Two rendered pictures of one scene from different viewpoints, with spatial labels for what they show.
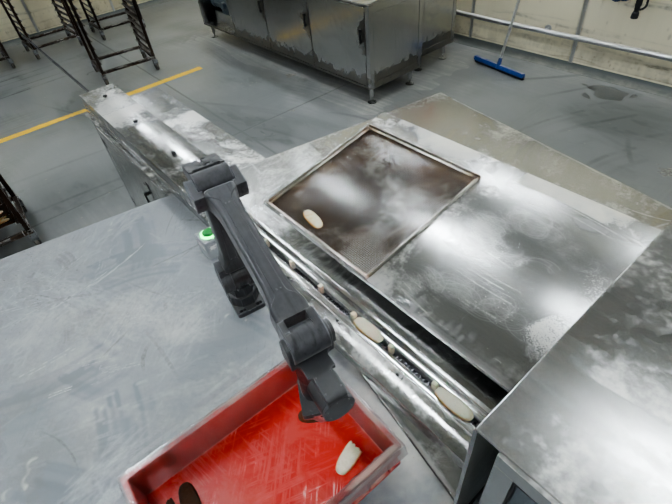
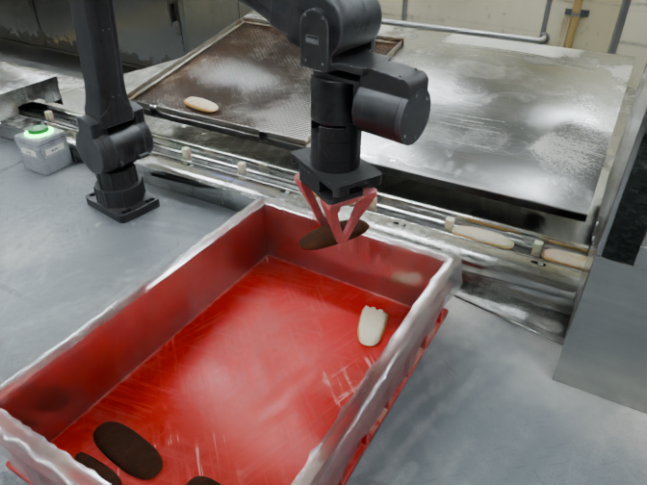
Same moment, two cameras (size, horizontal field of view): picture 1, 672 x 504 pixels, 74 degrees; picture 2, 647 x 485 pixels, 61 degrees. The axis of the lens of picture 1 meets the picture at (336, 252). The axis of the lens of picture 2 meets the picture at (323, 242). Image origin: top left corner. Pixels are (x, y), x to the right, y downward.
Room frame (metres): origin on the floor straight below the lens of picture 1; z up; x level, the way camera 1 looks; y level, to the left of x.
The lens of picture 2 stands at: (-0.08, 0.32, 1.34)
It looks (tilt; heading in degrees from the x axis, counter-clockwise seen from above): 35 degrees down; 335
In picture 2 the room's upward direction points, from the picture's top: straight up
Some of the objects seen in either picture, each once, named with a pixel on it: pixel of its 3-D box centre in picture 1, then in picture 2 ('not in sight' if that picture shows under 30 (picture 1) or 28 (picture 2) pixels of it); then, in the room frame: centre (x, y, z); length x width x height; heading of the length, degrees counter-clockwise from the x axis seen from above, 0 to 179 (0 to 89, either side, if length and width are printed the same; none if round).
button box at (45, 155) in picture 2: (214, 245); (47, 156); (1.12, 0.40, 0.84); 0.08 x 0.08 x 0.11; 35
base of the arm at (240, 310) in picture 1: (242, 290); (118, 185); (0.89, 0.28, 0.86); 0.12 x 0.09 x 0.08; 26
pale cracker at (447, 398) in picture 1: (453, 403); (482, 236); (0.47, -0.22, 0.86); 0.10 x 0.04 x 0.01; 35
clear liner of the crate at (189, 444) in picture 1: (265, 470); (257, 350); (0.37, 0.20, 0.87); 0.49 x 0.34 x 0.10; 124
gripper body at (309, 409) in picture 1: (315, 382); (335, 147); (0.43, 0.07, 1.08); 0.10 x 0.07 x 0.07; 5
